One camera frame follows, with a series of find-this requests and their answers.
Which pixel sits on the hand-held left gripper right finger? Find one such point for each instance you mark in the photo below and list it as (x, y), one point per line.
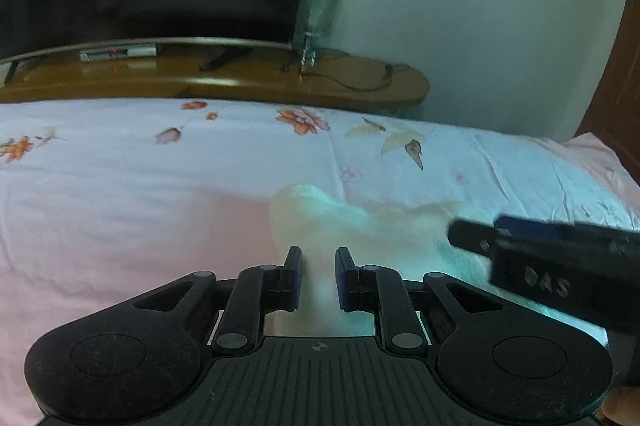
(341, 281)

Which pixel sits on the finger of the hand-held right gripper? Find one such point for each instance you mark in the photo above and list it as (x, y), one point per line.
(530, 226)
(470, 237)

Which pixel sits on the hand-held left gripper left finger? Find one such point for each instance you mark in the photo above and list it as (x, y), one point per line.
(298, 278)

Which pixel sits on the white knitted sweater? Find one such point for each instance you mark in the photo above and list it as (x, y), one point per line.
(380, 231)

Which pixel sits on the person's right hand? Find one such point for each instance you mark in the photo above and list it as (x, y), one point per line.
(622, 408)

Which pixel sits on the brown wooden furniture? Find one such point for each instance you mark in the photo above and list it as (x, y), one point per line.
(620, 106)

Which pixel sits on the pink floral bed sheet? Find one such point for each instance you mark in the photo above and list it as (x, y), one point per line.
(125, 186)

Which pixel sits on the brown wooden television cabinet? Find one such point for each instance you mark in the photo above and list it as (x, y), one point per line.
(250, 76)

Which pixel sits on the black remote control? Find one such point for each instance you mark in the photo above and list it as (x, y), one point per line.
(225, 59)

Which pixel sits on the clear glass vase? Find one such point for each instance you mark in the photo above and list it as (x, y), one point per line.
(320, 11)

